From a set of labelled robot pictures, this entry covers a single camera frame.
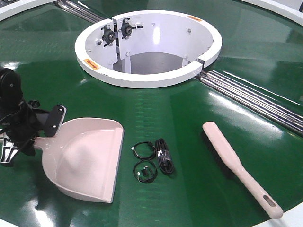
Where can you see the chrome rollers right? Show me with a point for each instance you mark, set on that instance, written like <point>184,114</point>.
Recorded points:
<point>253,99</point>

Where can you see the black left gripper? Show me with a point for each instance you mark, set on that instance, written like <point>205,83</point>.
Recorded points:
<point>23,125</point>

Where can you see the white rim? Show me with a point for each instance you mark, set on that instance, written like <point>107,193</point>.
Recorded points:
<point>8,10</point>
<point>279,8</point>

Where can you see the white central conveyor ring housing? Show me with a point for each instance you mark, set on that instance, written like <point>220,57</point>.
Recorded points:
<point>194,40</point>

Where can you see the pink plastic dustpan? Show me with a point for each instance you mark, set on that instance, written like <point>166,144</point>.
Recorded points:
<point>82,158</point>

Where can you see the white outer rim top left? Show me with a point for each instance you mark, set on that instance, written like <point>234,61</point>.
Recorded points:
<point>8,10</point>

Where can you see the green conveyor belt surface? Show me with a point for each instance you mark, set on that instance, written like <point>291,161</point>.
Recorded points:
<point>167,177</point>

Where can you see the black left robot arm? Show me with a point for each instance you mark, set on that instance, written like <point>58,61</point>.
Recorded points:
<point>11,93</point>

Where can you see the chrome rollers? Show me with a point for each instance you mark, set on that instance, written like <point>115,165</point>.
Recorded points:
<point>79,10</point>
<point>253,99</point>

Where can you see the left black bearing mount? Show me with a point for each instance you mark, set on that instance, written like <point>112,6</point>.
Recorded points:
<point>108,36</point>

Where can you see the pink hand brush black bristles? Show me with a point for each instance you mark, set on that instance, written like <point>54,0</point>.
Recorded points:
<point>230,165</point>

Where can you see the black bearing mount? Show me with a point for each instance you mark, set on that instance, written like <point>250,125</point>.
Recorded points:
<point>127,28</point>
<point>108,36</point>

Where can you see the right black bearing mount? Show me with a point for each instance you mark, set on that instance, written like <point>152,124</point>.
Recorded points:
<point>127,28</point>

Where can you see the white outer rim top right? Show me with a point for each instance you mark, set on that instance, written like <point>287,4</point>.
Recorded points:
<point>279,8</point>

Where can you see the chrome rollers top left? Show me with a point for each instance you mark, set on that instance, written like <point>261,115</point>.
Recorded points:
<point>79,10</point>

